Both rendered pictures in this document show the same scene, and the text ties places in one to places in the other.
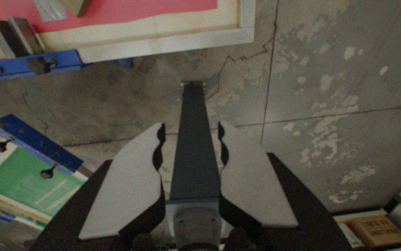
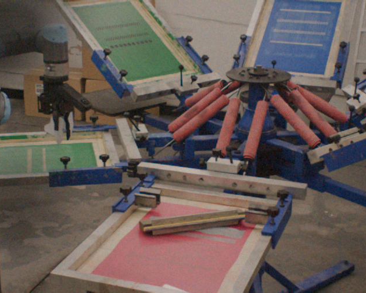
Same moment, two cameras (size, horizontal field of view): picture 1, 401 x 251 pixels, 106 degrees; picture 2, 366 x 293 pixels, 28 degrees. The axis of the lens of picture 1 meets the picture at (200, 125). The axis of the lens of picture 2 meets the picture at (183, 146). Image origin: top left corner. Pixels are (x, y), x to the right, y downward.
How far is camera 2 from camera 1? 2.23 m
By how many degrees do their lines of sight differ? 63
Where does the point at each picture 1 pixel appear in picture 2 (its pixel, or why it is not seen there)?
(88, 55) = (116, 214)
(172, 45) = (87, 242)
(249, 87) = not seen: outside the picture
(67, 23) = not seen: hidden behind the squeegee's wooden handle
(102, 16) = (132, 233)
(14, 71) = (136, 189)
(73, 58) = (120, 207)
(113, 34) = (119, 233)
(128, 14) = (124, 242)
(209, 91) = not seen: outside the picture
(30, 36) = (145, 202)
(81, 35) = (131, 223)
